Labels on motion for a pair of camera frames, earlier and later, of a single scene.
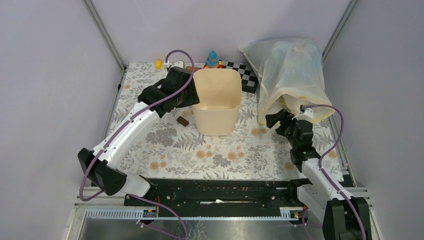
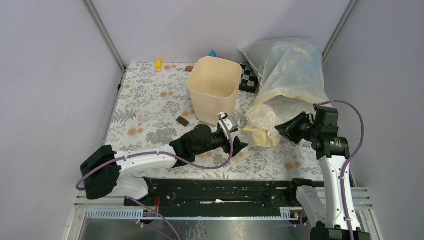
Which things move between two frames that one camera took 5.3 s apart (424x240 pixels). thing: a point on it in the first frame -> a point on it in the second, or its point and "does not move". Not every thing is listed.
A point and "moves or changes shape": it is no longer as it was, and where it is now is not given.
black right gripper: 282,115 -> 288,129
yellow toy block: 159,65 does not move
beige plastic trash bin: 217,97 moves or changes shape
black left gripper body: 189,97 -> 217,141
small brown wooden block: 182,121 does not move
